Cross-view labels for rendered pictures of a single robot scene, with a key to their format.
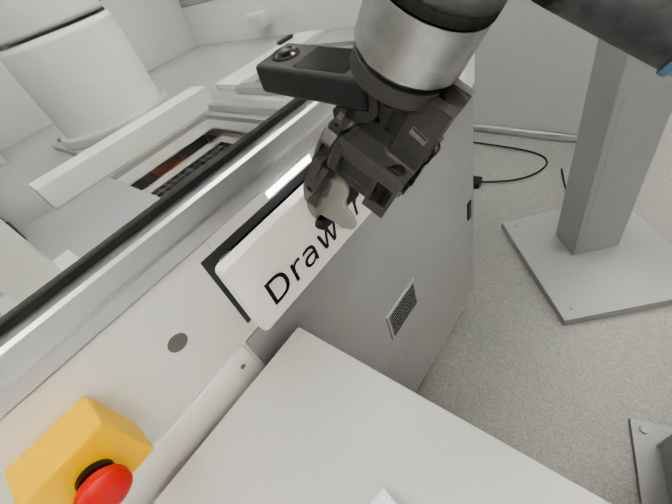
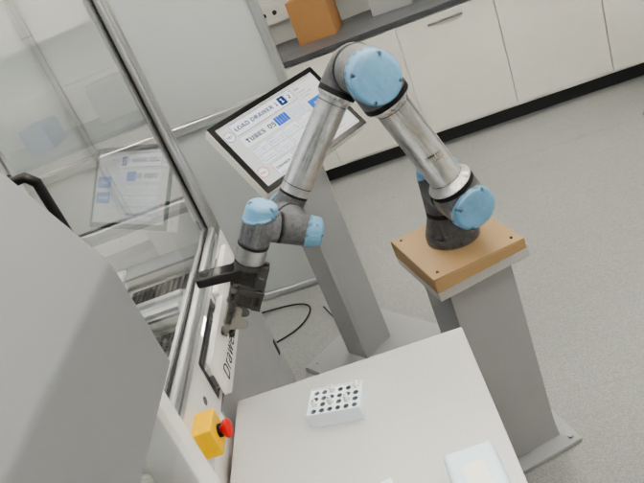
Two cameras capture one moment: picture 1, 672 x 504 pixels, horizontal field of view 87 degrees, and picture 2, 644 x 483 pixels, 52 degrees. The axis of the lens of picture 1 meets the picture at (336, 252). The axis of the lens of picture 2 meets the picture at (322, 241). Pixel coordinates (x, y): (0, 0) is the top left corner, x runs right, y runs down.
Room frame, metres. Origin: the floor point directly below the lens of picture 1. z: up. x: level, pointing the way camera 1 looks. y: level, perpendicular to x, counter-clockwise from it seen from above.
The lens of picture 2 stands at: (-0.90, 0.80, 1.74)
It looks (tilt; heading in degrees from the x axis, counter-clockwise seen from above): 26 degrees down; 315
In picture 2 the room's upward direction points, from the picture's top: 23 degrees counter-clockwise
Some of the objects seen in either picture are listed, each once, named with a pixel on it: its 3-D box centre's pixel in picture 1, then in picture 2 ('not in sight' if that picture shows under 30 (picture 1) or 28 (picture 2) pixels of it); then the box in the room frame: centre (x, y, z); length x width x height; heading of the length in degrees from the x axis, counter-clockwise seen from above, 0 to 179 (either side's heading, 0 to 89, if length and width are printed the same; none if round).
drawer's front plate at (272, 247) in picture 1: (321, 219); (223, 341); (0.36, 0.00, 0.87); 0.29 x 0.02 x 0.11; 128
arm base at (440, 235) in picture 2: not in sight; (449, 219); (0.01, -0.60, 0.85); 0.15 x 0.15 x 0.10
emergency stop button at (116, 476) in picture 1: (101, 486); (224, 428); (0.14, 0.24, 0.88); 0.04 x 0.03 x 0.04; 128
